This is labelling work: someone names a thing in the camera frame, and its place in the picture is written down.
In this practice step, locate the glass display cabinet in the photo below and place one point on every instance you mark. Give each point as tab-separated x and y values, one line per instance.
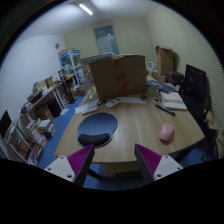
70	61

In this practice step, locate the white remote control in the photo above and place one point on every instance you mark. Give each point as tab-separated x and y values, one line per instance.
113	102

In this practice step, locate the ceiling light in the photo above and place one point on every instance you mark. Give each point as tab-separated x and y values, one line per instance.
86	9

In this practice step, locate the white keyboard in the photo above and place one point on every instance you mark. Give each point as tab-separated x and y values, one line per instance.
86	106

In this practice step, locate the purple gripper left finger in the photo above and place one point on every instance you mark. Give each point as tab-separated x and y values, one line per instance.
75	167

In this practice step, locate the black office chair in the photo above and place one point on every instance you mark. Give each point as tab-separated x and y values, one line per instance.
195	93

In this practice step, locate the large cardboard box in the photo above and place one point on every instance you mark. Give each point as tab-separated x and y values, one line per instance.
121	76

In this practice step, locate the blue book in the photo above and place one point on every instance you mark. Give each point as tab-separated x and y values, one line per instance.
162	87

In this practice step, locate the dark blue mouse pad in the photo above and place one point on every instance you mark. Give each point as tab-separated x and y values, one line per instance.
97	129

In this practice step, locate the pink computer mouse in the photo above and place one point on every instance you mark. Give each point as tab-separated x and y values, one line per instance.
166	132

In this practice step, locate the black pen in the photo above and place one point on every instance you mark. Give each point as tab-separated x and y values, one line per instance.
165	109

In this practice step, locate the open white book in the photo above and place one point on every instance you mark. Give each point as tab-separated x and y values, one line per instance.
173	100

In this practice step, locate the white paper sheet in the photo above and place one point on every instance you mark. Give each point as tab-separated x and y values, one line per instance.
133	100

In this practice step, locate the black monitor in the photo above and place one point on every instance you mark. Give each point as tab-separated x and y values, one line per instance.
5	122

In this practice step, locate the side desk with clutter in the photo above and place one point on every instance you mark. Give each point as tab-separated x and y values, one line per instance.
52	103

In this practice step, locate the low bookshelf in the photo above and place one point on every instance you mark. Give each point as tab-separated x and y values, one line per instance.
28	148

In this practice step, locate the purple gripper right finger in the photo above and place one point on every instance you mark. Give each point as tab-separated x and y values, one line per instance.
153	166

